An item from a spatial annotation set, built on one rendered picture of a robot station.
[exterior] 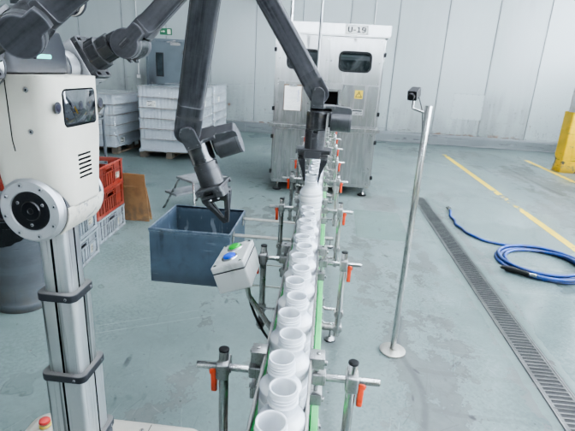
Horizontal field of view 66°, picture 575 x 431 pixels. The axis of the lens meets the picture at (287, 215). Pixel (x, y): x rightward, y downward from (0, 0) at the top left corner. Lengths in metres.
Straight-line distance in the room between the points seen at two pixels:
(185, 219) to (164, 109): 5.81
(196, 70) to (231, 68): 10.56
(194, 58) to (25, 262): 2.36
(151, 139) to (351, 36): 3.83
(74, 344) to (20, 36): 0.81
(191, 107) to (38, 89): 0.34
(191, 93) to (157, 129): 6.87
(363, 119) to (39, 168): 4.93
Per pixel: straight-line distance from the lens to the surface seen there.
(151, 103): 7.82
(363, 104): 5.76
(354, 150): 5.82
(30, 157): 1.17
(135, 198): 4.65
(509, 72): 11.98
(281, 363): 0.66
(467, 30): 11.70
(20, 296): 3.22
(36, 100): 1.13
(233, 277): 1.03
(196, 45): 0.92
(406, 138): 11.49
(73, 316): 1.36
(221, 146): 1.03
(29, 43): 0.96
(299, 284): 0.82
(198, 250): 1.71
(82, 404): 1.50
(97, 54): 1.39
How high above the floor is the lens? 1.54
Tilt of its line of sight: 18 degrees down
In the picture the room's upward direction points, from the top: 3 degrees clockwise
